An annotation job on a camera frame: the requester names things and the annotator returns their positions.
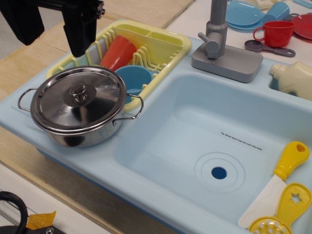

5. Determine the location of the shiny steel pot lid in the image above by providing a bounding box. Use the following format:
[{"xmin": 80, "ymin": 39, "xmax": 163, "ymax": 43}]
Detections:
[{"xmin": 31, "ymin": 66, "xmax": 127, "ymax": 133}]

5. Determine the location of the stainless steel pot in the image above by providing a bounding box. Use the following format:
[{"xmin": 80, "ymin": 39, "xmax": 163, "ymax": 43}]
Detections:
[{"xmin": 18, "ymin": 66, "xmax": 144, "ymax": 149}]

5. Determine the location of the black cable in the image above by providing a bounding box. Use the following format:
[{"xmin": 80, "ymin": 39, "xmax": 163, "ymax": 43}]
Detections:
[{"xmin": 0, "ymin": 191, "xmax": 29, "ymax": 234}]

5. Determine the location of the yellow handled toy knife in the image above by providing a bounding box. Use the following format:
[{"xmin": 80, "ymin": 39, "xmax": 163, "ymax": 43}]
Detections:
[{"xmin": 237, "ymin": 141, "xmax": 310, "ymax": 229}]

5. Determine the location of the light blue plastic tumbler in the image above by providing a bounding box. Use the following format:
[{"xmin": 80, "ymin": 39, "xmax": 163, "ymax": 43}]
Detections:
[{"xmin": 262, "ymin": 1, "xmax": 290, "ymax": 24}]

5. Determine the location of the red plastic mug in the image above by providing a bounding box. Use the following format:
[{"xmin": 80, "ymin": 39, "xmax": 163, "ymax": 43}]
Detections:
[{"xmin": 253, "ymin": 20, "xmax": 294, "ymax": 47}]

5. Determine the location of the yellow slotted toy spoon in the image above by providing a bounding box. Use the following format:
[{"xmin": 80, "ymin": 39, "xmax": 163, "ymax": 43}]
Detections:
[{"xmin": 249, "ymin": 183, "xmax": 312, "ymax": 234}]

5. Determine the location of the blue plastic cup in rack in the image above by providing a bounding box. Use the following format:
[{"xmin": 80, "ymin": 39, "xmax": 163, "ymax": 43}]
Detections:
[{"xmin": 116, "ymin": 65, "xmax": 152, "ymax": 104}]

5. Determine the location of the grey toy faucet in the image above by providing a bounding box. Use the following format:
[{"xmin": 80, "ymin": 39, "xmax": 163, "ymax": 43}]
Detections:
[{"xmin": 192, "ymin": 0, "xmax": 263, "ymax": 83}]

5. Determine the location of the cream plastic soap bottle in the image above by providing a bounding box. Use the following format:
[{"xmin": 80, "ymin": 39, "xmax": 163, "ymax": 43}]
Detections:
[{"xmin": 270, "ymin": 61, "xmax": 312, "ymax": 100}]

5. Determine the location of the plywood board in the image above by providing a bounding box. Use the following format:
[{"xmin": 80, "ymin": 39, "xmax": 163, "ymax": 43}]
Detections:
[{"xmin": 97, "ymin": 0, "xmax": 194, "ymax": 30}]

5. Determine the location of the red plastic plate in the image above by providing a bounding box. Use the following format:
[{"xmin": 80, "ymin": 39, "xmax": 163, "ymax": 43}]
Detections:
[{"xmin": 291, "ymin": 14, "xmax": 312, "ymax": 39}]

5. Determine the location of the grey measuring spoon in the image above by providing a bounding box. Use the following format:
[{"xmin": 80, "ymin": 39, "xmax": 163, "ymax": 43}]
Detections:
[{"xmin": 244, "ymin": 40, "xmax": 296, "ymax": 58}]

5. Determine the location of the light blue plastic plate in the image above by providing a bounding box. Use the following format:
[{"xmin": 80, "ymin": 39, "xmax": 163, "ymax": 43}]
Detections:
[{"xmin": 225, "ymin": 1, "xmax": 265, "ymax": 31}]

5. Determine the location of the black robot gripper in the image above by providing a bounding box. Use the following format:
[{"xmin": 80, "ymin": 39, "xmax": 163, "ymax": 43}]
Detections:
[{"xmin": 0, "ymin": 0, "xmax": 105, "ymax": 57}]

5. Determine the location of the yellow plastic dish rack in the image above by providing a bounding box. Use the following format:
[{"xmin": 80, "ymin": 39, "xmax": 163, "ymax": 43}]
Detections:
[{"xmin": 46, "ymin": 20, "xmax": 192, "ymax": 99}]

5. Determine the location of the cream plastic object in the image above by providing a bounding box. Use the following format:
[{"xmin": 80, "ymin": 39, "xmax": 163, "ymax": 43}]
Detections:
[{"xmin": 247, "ymin": 0, "xmax": 278, "ymax": 10}]

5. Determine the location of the orange plastic cup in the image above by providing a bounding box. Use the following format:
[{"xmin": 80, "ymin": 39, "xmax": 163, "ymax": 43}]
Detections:
[{"xmin": 99, "ymin": 35, "xmax": 137, "ymax": 71}]

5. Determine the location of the yellow tape piece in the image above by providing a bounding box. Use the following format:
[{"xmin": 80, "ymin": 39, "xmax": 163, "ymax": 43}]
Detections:
[{"xmin": 25, "ymin": 211, "xmax": 57, "ymax": 230}]

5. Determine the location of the light blue toy sink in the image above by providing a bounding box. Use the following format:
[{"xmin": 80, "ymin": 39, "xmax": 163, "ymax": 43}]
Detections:
[{"xmin": 0, "ymin": 35, "xmax": 312, "ymax": 234}]

